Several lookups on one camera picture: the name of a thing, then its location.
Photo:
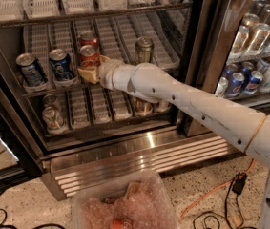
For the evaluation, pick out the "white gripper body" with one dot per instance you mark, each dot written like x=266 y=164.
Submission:
x=104 y=73

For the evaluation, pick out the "red coke can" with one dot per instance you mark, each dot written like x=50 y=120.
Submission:
x=89 y=56
x=88 y=38

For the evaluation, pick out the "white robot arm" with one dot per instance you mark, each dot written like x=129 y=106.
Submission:
x=246 y=129

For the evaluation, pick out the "blue pepsi can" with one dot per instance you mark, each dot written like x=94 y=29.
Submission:
x=31 y=70
x=61 y=64

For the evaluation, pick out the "gold green can middle shelf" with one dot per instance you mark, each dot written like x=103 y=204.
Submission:
x=144 y=49

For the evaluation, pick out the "brown can bottom shelf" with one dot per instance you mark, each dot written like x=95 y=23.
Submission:
x=143 y=107

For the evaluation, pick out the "green white can rear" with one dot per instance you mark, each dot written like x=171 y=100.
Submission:
x=51 y=100

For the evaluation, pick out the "blue pepsi can left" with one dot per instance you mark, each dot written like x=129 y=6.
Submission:
x=31 y=70

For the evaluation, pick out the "stainless steel fridge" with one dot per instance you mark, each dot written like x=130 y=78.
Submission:
x=103 y=137

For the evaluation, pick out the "blue pepsi can right fridge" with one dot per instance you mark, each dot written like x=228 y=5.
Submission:
x=234 y=85

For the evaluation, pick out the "glass fridge door right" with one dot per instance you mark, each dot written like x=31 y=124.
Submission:
x=212 y=29

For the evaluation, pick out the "red can in bin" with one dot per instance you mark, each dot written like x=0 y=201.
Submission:
x=121 y=224

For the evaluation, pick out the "clear plastic bin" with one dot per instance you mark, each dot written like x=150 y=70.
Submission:
x=140 y=198

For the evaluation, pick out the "black power adapter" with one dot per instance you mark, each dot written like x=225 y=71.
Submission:
x=239 y=183

